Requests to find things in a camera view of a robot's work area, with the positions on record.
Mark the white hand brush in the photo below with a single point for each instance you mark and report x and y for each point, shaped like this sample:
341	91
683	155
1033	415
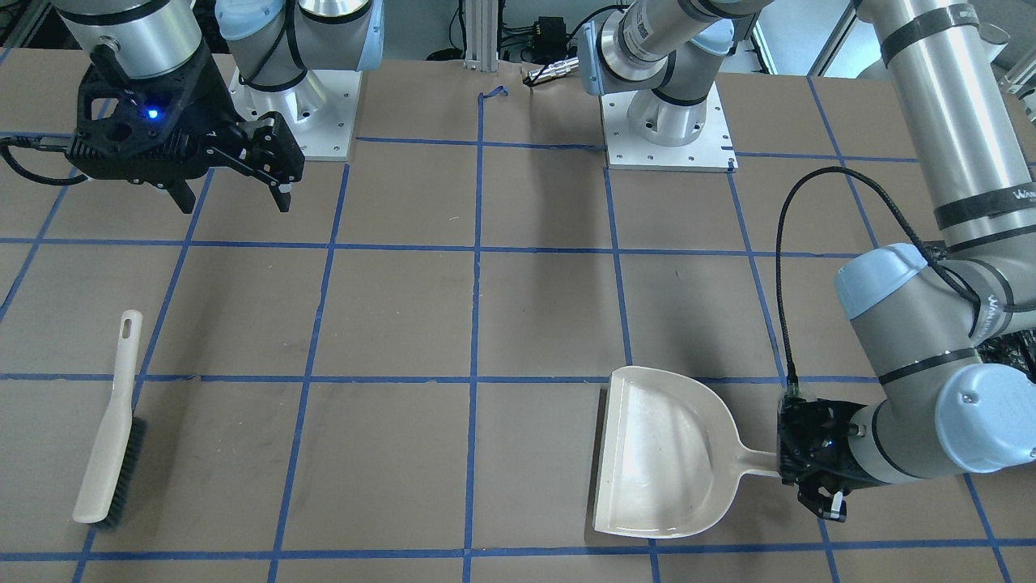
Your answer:
119	440

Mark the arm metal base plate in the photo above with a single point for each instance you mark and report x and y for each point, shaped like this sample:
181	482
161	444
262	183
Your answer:
644	133
320	110

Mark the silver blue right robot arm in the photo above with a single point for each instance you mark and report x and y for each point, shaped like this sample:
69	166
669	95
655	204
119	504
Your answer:
274	43

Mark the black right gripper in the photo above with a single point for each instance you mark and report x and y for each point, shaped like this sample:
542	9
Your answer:
205	103

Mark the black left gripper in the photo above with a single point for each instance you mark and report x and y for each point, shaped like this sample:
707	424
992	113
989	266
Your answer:
844	461

